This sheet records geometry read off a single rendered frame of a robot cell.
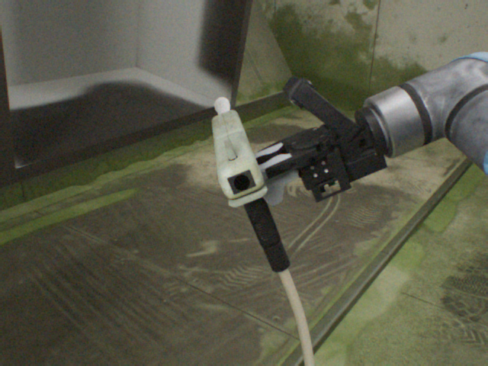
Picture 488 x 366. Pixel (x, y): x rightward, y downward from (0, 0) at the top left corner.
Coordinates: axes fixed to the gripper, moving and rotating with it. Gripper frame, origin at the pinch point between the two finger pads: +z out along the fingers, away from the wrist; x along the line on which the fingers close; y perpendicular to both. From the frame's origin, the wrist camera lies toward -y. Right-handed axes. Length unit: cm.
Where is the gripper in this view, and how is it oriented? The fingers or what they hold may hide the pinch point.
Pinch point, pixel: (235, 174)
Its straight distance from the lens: 62.9
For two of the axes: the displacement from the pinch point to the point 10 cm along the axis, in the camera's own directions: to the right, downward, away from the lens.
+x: -1.2, -3.3, 9.4
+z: -9.2, 3.9, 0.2
